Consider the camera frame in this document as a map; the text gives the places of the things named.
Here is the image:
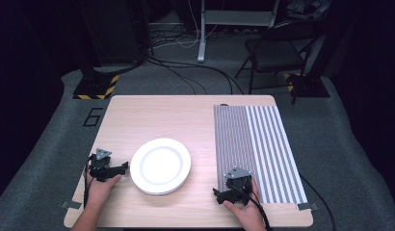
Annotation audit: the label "person's left hand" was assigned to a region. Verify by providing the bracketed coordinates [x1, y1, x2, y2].
[86, 174, 122, 210]

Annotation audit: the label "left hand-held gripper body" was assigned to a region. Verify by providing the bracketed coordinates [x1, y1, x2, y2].
[88, 147, 119, 183]

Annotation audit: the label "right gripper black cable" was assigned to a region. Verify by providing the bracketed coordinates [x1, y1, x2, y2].
[232, 185, 273, 231]

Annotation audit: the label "long black floor cables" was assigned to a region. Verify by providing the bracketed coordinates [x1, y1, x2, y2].
[146, 56, 246, 95]

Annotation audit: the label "white floor cable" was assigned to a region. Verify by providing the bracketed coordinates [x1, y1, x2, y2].
[151, 0, 219, 50]

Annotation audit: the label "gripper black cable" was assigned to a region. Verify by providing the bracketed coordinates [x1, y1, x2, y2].
[232, 185, 273, 231]
[83, 153, 95, 210]

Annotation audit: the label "black yellow striped base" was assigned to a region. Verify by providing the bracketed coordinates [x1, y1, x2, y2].
[72, 74, 120, 100]
[283, 72, 330, 105]

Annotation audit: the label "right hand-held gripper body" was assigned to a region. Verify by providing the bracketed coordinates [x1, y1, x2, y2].
[224, 167, 253, 205]

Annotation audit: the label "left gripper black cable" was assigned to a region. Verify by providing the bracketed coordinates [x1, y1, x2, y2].
[83, 153, 95, 210]

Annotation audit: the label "black floor cable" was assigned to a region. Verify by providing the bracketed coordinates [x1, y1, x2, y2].
[299, 173, 337, 231]

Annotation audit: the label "dark cabinet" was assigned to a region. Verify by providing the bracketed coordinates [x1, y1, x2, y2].
[74, 0, 152, 76]

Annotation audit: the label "grey striped placemat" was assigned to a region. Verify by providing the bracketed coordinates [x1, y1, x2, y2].
[213, 104, 309, 205]

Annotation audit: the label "person's right hand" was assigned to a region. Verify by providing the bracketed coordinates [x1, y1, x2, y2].
[223, 179, 267, 231]

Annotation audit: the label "black folding chair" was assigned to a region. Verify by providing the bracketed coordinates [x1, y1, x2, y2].
[234, 20, 319, 95]

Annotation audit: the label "white metal stand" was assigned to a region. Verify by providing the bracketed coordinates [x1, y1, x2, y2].
[197, 0, 280, 64]

